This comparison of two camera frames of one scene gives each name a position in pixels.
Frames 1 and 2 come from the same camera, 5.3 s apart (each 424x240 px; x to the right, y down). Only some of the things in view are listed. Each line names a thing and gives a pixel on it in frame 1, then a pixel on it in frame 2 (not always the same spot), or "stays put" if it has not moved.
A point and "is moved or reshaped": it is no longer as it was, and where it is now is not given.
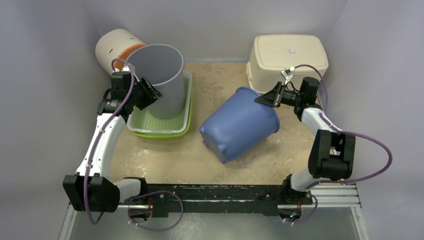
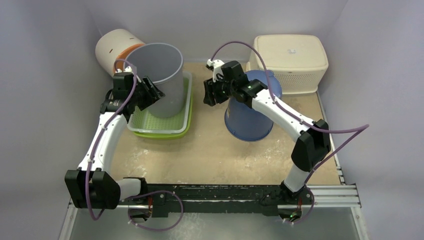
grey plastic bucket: x=163 y=66 stays put
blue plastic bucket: x=238 y=124 is moved or reshaped
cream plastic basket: x=286 y=58 stays put
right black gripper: x=279 y=96 → x=214 y=91
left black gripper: x=151 y=95 stays put
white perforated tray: x=145 y=121 stays put
